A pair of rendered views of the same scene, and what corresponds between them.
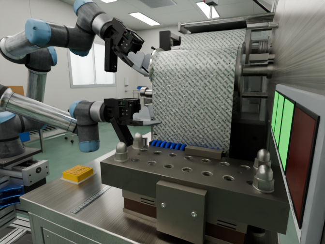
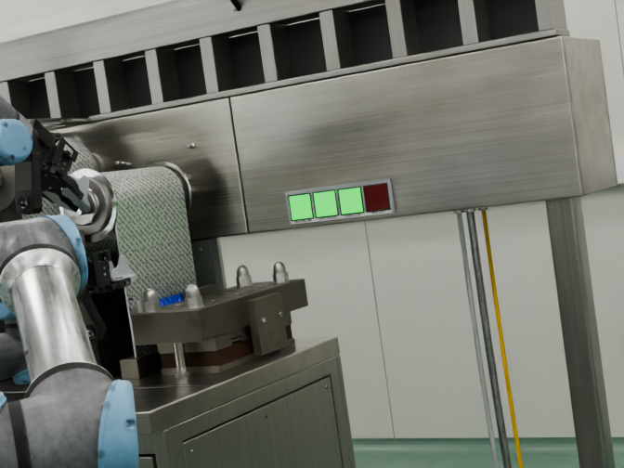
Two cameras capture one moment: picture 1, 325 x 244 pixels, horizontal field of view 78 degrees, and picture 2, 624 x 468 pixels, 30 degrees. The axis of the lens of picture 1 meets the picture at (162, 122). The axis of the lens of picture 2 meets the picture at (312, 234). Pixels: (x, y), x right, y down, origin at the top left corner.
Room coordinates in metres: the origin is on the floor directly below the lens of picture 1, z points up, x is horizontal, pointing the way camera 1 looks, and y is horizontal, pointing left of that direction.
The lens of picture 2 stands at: (0.03, 2.28, 1.25)
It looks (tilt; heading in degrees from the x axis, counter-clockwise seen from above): 3 degrees down; 275
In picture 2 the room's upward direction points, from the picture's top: 8 degrees counter-clockwise
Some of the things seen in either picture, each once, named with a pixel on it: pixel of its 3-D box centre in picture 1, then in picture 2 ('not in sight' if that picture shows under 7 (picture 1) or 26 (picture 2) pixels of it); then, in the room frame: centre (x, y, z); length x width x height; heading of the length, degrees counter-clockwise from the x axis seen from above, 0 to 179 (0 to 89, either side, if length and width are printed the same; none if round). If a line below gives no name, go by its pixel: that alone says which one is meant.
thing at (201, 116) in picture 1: (188, 118); (158, 262); (0.57, -0.08, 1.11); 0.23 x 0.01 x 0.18; 65
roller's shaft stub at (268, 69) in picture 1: (257, 70); not in sight; (0.55, -0.26, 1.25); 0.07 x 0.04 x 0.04; 65
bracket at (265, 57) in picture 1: (261, 56); not in sight; (0.55, -0.26, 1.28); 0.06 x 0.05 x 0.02; 65
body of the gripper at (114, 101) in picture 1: (121, 111); (81, 277); (0.67, 0.14, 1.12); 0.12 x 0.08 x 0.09; 65
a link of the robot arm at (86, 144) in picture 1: (88, 135); (20, 352); (0.76, 0.29, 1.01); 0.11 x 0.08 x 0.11; 22
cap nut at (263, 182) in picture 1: (264, 176); (279, 271); (0.34, -0.19, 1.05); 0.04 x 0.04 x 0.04
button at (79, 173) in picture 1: (78, 173); not in sight; (0.63, 0.29, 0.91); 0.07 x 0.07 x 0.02; 65
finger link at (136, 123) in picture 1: (132, 121); (112, 284); (0.63, 0.10, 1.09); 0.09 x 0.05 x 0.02; 64
